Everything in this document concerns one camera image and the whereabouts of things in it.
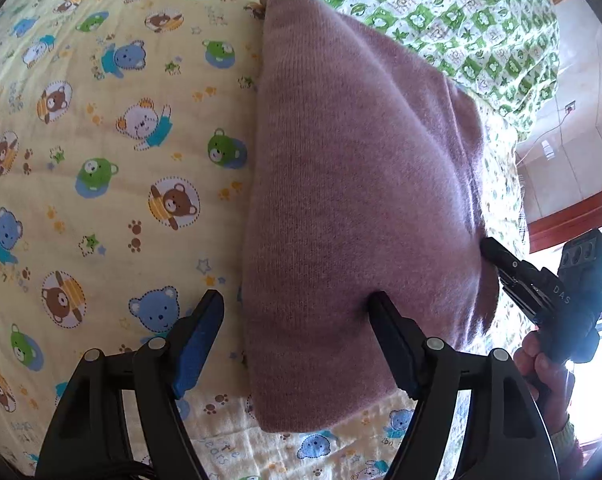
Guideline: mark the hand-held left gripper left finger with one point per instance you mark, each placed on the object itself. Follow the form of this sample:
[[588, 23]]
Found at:
[[196, 355]]

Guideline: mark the yellow bear print bed sheet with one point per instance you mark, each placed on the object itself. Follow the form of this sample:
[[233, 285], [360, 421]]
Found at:
[[81, 110]]

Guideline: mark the green checkered quilt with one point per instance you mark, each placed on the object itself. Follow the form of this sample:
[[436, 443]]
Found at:
[[431, 10]]

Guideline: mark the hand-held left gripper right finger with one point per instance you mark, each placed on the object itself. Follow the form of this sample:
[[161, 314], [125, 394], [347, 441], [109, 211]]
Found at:
[[401, 355]]

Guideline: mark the red wooden frame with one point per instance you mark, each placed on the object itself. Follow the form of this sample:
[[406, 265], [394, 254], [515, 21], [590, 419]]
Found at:
[[571, 220]]

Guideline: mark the white charger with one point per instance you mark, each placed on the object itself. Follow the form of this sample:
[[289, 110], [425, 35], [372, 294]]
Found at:
[[547, 150]]

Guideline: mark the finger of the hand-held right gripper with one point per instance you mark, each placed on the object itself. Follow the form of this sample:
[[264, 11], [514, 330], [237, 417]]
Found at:
[[511, 270]]

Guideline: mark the purple knit sweater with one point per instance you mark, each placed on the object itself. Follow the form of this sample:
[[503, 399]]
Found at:
[[356, 185]]

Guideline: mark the person's right hand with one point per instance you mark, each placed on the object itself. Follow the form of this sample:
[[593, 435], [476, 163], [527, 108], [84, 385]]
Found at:
[[551, 385]]

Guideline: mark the wall socket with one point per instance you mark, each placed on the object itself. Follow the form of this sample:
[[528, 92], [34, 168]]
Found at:
[[570, 106]]

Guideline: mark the person's right forearm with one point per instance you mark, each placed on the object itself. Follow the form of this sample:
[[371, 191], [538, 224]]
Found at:
[[566, 450]]

